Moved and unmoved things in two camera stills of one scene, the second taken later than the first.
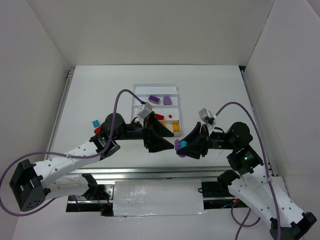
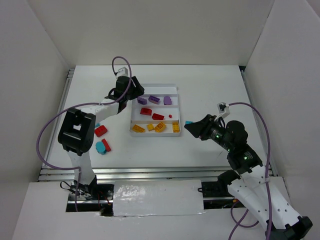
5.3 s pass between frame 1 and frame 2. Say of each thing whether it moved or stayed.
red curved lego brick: stayed
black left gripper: moved
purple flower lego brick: stayed
